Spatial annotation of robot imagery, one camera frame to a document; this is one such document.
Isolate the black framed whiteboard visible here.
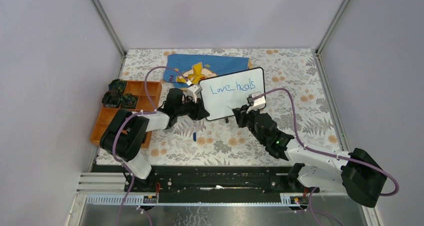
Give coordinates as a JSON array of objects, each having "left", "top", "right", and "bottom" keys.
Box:
[{"left": 199, "top": 67, "right": 266, "bottom": 121}]

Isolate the blue pikachu cloth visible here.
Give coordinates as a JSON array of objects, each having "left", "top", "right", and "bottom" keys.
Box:
[{"left": 162, "top": 54, "right": 250, "bottom": 88}]

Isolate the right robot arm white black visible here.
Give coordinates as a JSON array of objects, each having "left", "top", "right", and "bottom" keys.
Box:
[{"left": 232, "top": 105, "right": 387, "bottom": 207}]

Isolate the orange compartment tray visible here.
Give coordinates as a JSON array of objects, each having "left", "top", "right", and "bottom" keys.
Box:
[{"left": 90, "top": 81, "right": 162, "bottom": 146}]

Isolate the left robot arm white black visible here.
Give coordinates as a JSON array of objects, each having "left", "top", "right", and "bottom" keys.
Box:
[{"left": 99, "top": 88, "right": 210, "bottom": 191}]

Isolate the floral tablecloth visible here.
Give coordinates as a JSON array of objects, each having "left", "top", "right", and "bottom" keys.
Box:
[{"left": 120, "top": 49, "right": 340, "bottom": 166}]

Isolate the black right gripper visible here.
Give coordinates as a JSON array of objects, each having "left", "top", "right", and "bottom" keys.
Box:
[{"left": 232, "top": 104, "right": 266, "bottom": 145}]

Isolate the left aluminium frame post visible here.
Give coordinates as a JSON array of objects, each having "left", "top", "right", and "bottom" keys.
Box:
[{"left": 90, "top": 0, "right": 127, "bottom": 57}]

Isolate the right aluminium frame post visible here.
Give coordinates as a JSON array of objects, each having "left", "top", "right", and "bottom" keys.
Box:
[{"left": 315, "top": 0, "right": 351, "bottom": 55}]

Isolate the dark green scrunchie right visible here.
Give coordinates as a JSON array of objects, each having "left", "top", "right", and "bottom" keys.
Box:
[{"left": 120, "top": 93, "right": 138, "bottom": 109}]

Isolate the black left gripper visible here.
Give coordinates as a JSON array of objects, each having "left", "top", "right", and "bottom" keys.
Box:
[{"left": 175, "top": 95, "right": 210, "bottom": 121}]

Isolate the dark green scrunchie top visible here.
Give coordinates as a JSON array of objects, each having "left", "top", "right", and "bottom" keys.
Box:
[{"left": 108, "top": 79, "right": 127, "bottom": 93}]

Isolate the dark green scrunchie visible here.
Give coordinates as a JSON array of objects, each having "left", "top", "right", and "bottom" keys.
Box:
[
  {"left": 108, "top": 79, "right": 127, "bottom": 93},
  {"left": 120, "top": 93, "right": 138, "bottom": 109}
]

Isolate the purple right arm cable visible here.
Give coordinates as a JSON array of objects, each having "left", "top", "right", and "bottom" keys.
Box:
[{"left": 253, "top": 87, "right": 400, "bottom": 197}]

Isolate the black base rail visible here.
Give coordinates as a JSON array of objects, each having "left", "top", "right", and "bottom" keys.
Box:
[{"left": 124, "top": 164, "right": 312, "bottom": 194}]

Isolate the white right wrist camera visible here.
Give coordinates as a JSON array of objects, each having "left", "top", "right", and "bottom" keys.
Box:
[{"left": 246, "top": 92, "right": 266, "bottom": 113}]

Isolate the aluminium frame post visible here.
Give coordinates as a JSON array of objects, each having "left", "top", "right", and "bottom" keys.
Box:
[
  {"left": 315, "top": 0, "right": 351, "bottom": 55},
  {"left": 90, "top": 0, "right": 127, "bottom": 57}
]

